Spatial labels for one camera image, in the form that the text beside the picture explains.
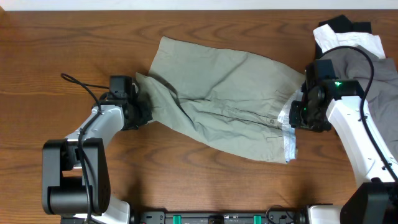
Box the khaki grey shorts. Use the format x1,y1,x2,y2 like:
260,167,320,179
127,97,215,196
136,37,304,164

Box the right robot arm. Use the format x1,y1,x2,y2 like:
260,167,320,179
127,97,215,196
289,60,397,223

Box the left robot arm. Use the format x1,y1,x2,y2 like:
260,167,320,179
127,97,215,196
42,75,152,223

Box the dark grey garment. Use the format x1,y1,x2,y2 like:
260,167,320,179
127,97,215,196
322,46,397,157

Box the white shirt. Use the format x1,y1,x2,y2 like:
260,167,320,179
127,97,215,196
313,24,386,59

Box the black garment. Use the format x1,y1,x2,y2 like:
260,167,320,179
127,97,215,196
315,15,373,58

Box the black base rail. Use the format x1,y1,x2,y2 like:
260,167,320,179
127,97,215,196
129,205,309,224

